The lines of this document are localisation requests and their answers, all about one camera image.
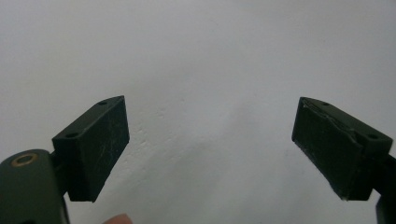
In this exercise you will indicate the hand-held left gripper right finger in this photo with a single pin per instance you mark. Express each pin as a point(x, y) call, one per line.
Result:
point(336, 149)

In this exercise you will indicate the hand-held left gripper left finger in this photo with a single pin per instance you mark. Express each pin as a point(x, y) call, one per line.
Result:
point(93, 149)

